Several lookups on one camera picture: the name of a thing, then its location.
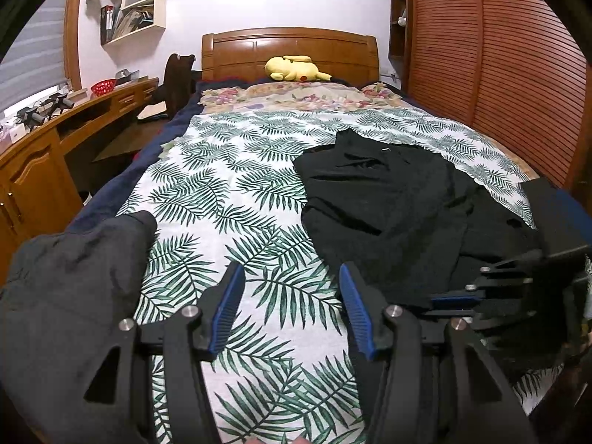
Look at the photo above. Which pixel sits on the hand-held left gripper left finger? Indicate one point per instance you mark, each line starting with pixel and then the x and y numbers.
pixel 226 307

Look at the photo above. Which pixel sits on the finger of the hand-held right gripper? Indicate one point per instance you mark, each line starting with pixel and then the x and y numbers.
pixel 455 299
pixel 451 313

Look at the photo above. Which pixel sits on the black binder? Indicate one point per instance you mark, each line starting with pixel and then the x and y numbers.
pixel 107 23

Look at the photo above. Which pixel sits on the wooden desk with cabinets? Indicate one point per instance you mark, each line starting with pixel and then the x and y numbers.
pixel 32 171

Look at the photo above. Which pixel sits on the wooden slatted wardrobe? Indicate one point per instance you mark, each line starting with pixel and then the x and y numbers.
pixel 499 55

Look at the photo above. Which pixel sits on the wooden bed headboard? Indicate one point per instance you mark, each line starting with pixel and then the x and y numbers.
pixel 240 55

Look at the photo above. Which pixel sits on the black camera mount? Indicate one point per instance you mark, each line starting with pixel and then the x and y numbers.
pixel 31 117
pixel 58 101

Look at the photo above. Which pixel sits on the red basket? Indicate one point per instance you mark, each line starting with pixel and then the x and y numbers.
pixel 103 88

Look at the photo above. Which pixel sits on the grey window blind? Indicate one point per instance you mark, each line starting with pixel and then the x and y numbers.
pixel 32 55

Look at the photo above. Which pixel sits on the grey metal pot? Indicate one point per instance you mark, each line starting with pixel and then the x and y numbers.
pixel 126 76

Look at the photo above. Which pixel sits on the dark grey folded garment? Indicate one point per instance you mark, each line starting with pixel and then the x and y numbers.
pixel 60 286

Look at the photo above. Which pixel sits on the white wall shelf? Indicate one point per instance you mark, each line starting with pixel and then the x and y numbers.
pixel 159 14

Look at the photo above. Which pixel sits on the black buttoned coat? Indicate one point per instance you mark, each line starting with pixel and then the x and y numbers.
pixel 407 212

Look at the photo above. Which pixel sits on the leaf print bed sheet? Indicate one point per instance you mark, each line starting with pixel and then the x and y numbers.
pixel 222 203

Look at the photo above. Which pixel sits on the brown cardboard sheet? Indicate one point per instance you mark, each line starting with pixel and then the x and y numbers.
pixel 129 143

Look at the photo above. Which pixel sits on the floral pillow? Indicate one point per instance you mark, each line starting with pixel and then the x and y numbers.
pixel 296 97

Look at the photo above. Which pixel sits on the wooden window frame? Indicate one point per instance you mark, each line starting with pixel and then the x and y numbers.
pixel 74 32

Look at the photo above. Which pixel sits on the small white figurine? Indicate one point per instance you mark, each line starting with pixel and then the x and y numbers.
pixel 402 18

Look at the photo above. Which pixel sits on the row of books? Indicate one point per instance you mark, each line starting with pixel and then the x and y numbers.
pixel 134 18

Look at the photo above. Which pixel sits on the yellow plush toy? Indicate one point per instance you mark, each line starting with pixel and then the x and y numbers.
pixel 289 68

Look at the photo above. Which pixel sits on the dark brown chair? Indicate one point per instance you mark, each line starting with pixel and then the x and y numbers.
pixel 178 83

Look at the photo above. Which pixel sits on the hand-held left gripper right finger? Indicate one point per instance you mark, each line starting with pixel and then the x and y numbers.
pixel 357 317

